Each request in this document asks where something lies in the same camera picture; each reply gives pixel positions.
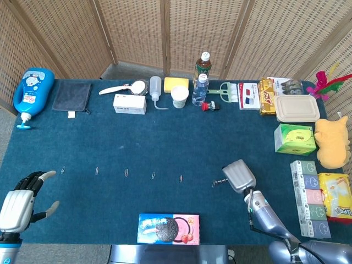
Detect blue carpet table cover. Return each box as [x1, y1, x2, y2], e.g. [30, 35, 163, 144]
[0, 79, 352, 246]

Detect rattan folding screen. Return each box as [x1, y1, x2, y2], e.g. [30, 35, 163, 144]
[0, 0, 352, 122]

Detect white printed packet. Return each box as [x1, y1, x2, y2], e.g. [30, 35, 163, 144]
[268, 77, 305, 96]

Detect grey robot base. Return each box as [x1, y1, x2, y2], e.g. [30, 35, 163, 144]
[108, 244, 230, 264]

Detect beige lidded lunch box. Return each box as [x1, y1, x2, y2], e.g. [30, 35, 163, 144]
[274, 95, 321, 123]

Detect yellow plush toy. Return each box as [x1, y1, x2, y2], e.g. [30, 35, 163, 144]
[313, 115, 352, 169]

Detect white paper cup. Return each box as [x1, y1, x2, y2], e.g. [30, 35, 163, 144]
[170, 85, 190, 109]

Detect clear water bottle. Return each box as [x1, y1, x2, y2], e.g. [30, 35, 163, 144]
[191, 73, 210, 107]

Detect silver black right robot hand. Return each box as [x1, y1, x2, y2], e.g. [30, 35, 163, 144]
[221, 159, 257, 195]

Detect white cardboard box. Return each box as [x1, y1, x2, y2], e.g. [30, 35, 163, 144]
[113, 93, 147, 116]

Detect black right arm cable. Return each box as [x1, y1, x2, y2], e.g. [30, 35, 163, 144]
[246, 189, 292, 240]

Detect white handled round brush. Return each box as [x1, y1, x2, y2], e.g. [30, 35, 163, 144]
[98, 79, 150, 96]

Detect green tissue box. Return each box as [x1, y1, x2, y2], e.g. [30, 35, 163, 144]
[273, 123, 317, 156]

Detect yellow snack bag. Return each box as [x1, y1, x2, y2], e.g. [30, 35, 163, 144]
[317, 172, 352, 223]

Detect dark grey cloth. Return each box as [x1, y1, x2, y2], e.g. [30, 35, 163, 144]
[52, 81, 92, 119]

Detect blue detergent bottle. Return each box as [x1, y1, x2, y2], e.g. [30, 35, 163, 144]
[13, 68, 56, 130]

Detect clear squeeze wash bottle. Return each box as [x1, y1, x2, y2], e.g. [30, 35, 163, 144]
[149, 75, 169, 111]

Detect pink green feather shuttlecock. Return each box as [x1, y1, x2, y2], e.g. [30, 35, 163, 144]
[306, 62, 352, 102]

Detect green tea bottle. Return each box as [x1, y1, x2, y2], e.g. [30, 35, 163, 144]
[193, 51, 213, 89]

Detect green handheld brush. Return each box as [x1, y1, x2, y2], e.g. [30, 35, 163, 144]
[206, 81, 239, 103]

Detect blue pink Oreo box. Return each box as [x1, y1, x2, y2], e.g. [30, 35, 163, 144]
[136, 213, 201, 245]

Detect yellow sponge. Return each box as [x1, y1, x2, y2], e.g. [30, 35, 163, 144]
[163, 77, 190, 94]

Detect red white flat box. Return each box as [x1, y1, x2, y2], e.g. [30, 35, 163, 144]
[237, 82, 261, 111]

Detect yellow snack package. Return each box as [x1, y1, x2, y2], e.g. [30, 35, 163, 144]
[258, 77, 277, 116]

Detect pastel tissue multipack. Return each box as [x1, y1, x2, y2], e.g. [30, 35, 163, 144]
[290, 160, 332, 239]

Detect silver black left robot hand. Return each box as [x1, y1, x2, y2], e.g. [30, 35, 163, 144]
[0, 170, 61, 234]

